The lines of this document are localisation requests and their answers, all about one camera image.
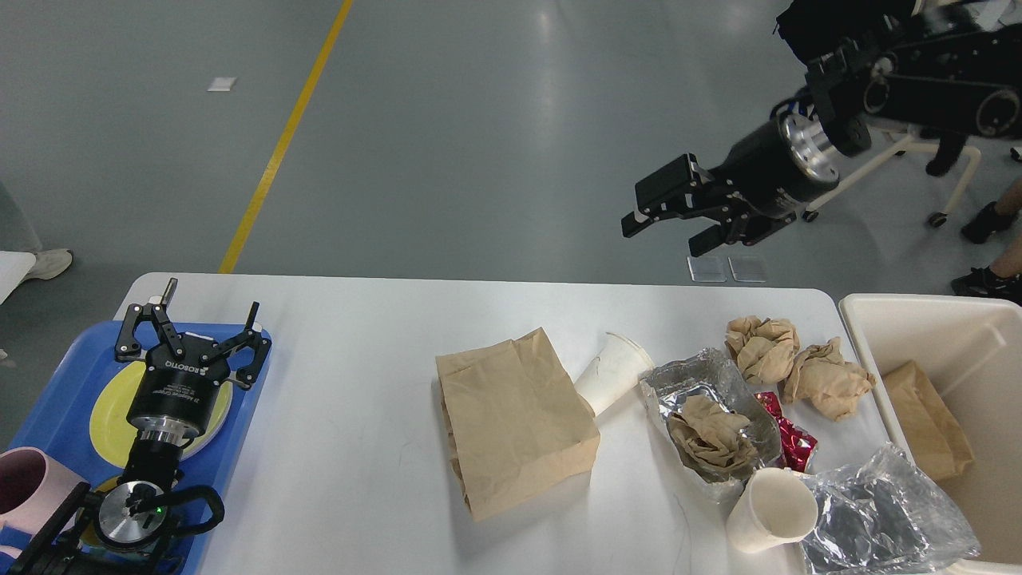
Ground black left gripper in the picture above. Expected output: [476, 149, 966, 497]
[114, 278, 273, 446]

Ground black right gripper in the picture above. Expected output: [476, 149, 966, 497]
[621, 113, 841, 257]

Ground yellow plastic plate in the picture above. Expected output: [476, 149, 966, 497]
[90, 360, 232, 469]

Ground pink ribbed mug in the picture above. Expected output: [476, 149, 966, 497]
[1, 446, 86, 572]

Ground brown paper bag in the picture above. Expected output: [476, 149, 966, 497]
[435, 328, 601, 521]
[882, 361, 974, 482]

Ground white paper cup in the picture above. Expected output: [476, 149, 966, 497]
[574, 332, 655, 416]
[726, 467, 820, 553]

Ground clear plastic wrap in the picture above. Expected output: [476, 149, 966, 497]
[799, 443, 981, 574]

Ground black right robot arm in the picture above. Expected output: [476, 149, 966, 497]
[621, 1, 1020, 257]

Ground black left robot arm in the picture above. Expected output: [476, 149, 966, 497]
[2, 278, 271, 574]

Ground floor outlet plates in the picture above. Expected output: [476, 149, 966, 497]
[687, 256, 769, 284]

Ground pale green plate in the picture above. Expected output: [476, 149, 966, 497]
[181, 383, 235, 461]

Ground crumpled beige napkin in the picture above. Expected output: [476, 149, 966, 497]
[725, 315, 802, 386]
[780, 336, 877, 422]

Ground white shoe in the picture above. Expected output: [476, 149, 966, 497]
[21, 248, 74, 284]

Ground white paper cup lying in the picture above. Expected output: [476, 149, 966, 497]
[574, 332, 655, 416]

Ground black jacket on chair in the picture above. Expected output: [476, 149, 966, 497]
[776, 1, 889, 68]

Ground beige office chair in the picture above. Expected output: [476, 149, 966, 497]
[802, 119, 983, 230]

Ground crumpled brown napkin in foil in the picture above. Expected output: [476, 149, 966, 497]
[667, 395, 759, 482]

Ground red foil wrapper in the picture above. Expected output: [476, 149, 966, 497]
[755, 391, 818, 473]

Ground black shoe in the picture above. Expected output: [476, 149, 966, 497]
[960, 201, 1019, 244]
[950, 267, 1021, 306]

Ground cream plastic bin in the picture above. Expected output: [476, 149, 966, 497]
[839, 294, 1021, 574]

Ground brown paper bag in bin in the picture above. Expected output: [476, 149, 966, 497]
[882, 361, 974, 482]

